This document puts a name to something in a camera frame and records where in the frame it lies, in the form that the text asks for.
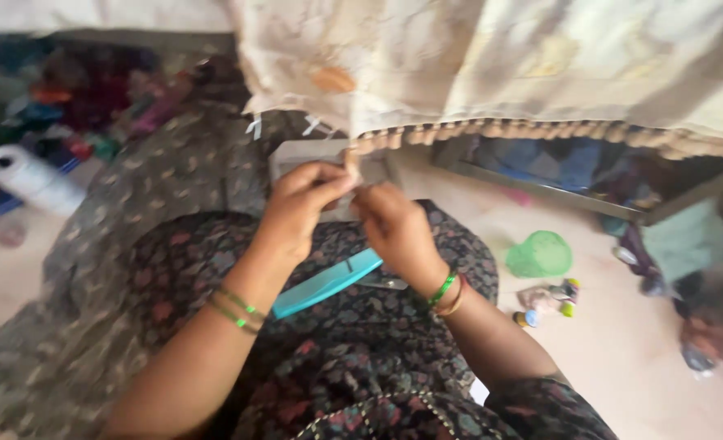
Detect white paper piece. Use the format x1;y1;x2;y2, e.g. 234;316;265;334
469;378;491;407

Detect gold red bangle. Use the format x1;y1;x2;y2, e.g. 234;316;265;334
434;275;467;318

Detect gold green bangle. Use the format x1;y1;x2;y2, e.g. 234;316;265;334
216;284;271;321
205;296;262;336

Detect grey patterned scarf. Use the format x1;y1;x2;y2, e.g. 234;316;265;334
0;104;313;440

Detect cream cloth with brown trim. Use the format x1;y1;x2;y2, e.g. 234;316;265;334
227;0;723;184

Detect heap of blue fabric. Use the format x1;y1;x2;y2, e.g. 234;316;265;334
468;136;723;211

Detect grey metal scissors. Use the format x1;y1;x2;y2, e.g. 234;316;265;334
355;270;409;291

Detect pink clear plastic container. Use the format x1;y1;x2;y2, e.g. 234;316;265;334
0;220;29;248

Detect person's left hand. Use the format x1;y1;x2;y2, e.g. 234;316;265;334
256;161;360;264

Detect white paper roll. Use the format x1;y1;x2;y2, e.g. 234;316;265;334
0;143;88;218

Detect person's right hand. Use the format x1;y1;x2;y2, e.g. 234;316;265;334
350;181;451;295

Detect heap of coloured fabric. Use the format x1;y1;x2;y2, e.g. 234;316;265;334
0;33;249;245

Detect small bottles with green caps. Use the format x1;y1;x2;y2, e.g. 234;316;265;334
558;277;581;319

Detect turquoise plastic case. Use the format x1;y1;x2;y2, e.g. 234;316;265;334
271;247;385;320

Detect teal cloth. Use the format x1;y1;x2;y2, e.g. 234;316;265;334
638;198;723;283

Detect dark floral dress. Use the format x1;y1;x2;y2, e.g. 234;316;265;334
123;200;620;440

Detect grey metal frame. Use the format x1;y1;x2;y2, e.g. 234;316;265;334
430;136;723;228

